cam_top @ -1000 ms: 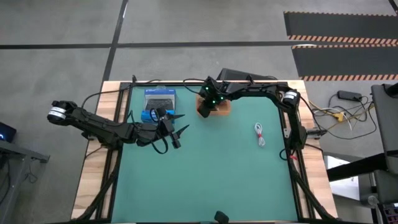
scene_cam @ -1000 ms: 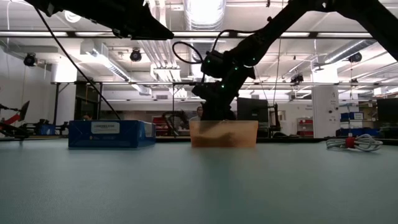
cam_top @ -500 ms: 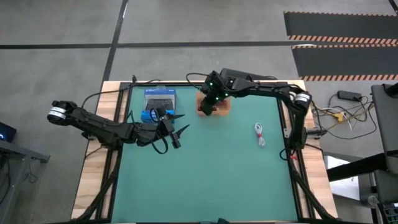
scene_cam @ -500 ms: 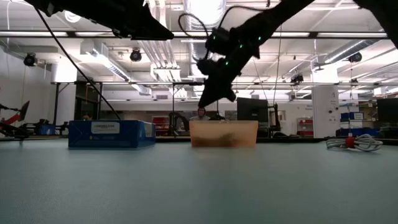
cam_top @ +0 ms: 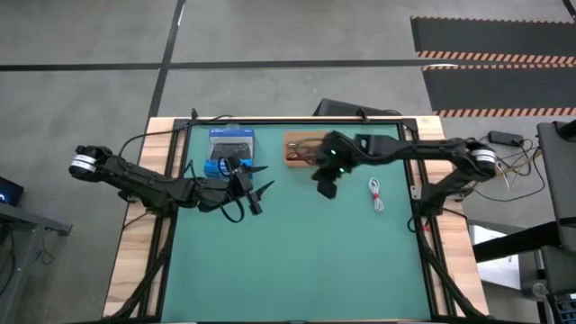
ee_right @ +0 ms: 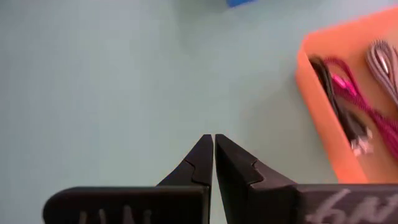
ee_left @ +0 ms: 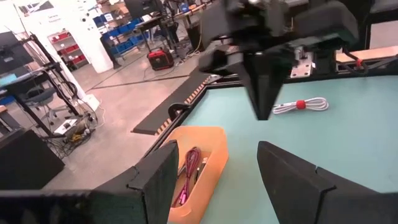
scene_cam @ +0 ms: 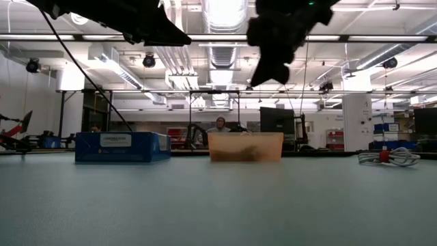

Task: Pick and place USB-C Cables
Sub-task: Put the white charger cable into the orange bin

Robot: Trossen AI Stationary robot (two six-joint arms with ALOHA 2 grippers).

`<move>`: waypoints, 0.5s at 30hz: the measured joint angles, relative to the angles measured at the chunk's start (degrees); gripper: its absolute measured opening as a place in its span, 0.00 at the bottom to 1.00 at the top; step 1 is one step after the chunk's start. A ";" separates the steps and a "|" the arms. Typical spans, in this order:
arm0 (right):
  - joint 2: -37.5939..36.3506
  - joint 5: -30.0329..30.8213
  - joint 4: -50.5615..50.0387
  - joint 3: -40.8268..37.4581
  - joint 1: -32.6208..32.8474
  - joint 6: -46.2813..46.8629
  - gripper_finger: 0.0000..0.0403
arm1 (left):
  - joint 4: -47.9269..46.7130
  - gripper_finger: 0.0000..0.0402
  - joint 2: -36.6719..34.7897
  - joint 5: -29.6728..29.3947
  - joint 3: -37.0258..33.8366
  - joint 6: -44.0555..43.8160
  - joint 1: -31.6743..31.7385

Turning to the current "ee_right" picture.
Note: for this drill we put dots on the blue game controller box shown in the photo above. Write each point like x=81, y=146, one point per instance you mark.
x=239, y=2

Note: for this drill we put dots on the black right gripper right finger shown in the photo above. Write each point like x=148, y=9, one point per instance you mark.
x=267, y=202

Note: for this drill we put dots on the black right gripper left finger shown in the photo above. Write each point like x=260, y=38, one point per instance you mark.
x=186, y=199

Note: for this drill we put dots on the orange plastic bin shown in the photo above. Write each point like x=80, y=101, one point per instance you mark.
x=320, y=124

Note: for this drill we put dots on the green table mat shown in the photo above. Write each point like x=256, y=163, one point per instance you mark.
x=93, y=93

